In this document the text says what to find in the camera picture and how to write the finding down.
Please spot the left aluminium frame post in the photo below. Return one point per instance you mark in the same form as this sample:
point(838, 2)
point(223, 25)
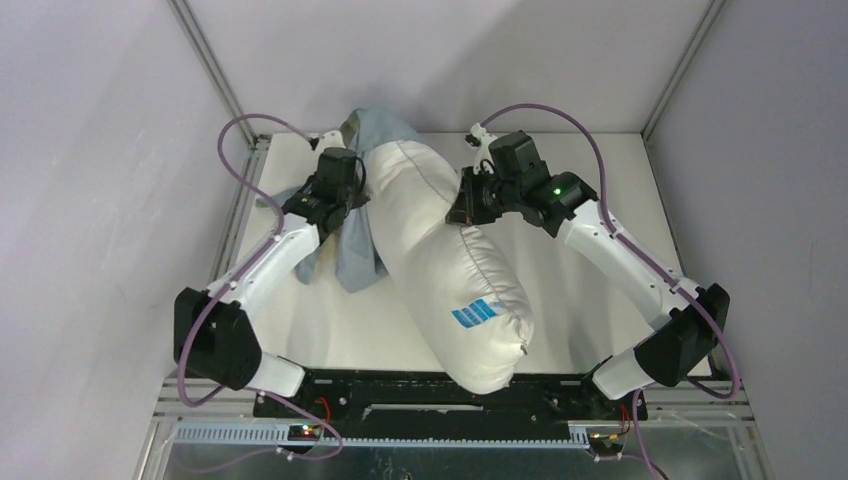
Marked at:
point(204, 52)

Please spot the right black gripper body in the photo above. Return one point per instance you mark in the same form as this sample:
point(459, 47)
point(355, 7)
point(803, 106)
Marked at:
point(486, 196)

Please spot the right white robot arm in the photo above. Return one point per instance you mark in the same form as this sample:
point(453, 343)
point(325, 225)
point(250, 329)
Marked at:
point(683, 316)

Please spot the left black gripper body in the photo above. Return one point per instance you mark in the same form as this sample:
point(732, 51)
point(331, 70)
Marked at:
point(354, 196)

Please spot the aluminium frame post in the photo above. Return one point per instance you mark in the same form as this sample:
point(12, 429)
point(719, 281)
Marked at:
point(204, 52)
point(687, 58)

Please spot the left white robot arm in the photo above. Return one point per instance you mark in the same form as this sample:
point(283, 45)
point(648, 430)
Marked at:
point(214, 336)

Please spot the white pillow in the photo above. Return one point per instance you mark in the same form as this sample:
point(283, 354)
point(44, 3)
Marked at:
point(460, 290)

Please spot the right aluminium frame post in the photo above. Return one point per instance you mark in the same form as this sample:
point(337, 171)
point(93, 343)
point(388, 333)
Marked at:
point(687, 58)

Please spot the aluminium base frame rails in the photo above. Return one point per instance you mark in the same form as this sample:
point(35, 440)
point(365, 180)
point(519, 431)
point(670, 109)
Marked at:
point(199, 428)

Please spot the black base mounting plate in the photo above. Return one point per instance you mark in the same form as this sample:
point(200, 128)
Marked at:
point(398, 405)

